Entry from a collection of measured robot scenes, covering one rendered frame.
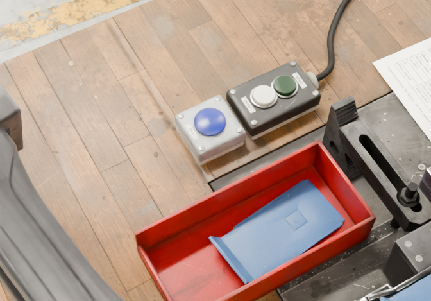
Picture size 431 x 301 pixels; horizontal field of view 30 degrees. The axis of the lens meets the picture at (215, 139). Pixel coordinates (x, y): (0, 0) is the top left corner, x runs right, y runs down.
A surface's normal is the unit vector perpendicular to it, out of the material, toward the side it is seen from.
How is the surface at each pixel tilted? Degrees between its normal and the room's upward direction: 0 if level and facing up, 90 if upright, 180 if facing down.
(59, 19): 0
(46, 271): 18
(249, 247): 0
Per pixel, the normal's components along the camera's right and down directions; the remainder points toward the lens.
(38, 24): 0.01, -0.51
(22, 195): 0.21, -0.29
